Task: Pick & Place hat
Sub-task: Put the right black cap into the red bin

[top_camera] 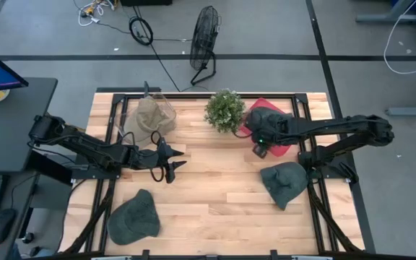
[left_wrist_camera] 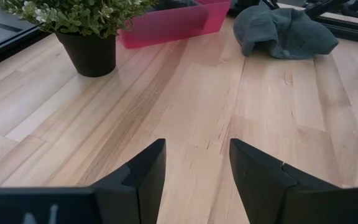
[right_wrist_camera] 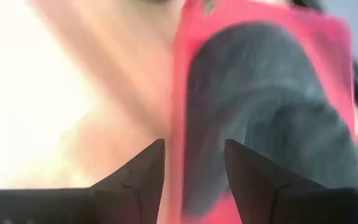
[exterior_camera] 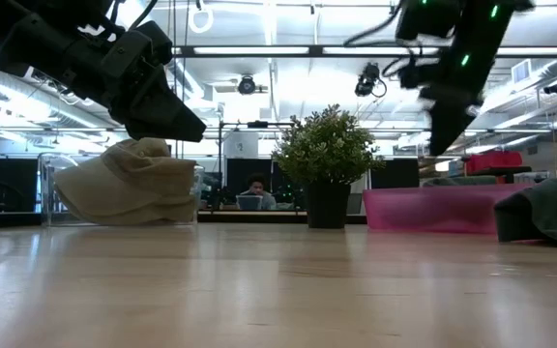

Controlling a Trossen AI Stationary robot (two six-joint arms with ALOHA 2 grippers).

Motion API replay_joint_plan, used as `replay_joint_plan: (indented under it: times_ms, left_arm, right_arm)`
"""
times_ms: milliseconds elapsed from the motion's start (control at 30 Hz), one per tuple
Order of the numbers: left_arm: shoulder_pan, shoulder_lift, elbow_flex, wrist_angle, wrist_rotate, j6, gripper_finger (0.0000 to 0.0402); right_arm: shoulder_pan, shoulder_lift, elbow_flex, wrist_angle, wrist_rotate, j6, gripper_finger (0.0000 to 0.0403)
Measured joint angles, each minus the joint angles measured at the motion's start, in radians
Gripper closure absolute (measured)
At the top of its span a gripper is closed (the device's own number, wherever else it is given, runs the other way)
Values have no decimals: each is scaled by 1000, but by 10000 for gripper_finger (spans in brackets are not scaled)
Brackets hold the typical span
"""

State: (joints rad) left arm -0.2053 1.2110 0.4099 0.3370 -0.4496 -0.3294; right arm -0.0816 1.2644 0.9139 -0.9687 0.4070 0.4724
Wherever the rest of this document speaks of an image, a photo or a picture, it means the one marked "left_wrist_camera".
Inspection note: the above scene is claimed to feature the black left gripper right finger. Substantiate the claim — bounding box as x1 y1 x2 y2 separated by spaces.
229 138 342 224

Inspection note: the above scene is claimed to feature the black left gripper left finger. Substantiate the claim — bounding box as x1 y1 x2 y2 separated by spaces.
90 138 167 224

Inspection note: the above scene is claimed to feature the artificial plant in black pot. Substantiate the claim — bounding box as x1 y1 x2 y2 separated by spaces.
0 0 158 78

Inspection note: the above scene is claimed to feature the red translucent plastic bin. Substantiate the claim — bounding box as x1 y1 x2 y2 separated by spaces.
118 0 232 50

